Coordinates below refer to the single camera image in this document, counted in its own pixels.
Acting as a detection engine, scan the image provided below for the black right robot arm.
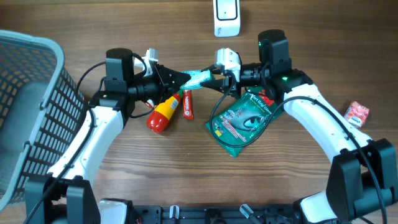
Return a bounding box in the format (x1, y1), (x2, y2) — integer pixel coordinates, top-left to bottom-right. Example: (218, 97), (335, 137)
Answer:
(202, 29), (397, 223)

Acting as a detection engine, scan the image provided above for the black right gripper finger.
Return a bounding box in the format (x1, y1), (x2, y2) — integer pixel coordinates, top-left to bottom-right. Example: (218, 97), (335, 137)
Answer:
(201, 64), (217, 74)
(200, 78), (225, 93)

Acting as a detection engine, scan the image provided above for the grey plastic mesh basket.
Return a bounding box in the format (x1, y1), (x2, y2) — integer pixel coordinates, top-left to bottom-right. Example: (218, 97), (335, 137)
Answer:
(1, 30), (85, 209)

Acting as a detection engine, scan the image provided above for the red sauce bottle green cap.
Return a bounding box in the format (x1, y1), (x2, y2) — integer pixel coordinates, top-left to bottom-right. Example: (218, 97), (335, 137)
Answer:
(146, 90), (183, 133)

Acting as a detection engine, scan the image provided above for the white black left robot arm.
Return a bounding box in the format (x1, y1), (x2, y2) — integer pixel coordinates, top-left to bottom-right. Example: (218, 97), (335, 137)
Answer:
(25, 48), (191, 223)

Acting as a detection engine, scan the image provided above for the small red snack packet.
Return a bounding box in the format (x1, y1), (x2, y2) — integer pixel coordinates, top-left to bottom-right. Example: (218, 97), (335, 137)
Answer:
(344, 101), (369, 128)

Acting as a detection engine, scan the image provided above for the green 3M gloves pack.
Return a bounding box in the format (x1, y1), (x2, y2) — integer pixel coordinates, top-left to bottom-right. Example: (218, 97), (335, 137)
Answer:
(206, 87), (277, 157)

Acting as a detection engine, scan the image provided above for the light green tissue pack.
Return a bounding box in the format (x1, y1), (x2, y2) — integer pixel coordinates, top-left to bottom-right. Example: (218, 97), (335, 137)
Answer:
(180, 70), (215, 90)

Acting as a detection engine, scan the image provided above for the red Nescafe coffee stick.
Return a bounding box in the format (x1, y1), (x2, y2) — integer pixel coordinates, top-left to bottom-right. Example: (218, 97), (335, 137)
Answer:
(183, 90), (194, 120)

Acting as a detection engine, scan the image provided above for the white barcode scanner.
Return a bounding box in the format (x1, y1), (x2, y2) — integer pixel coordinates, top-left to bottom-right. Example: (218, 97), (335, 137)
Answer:
(213, 0), (241, 37)

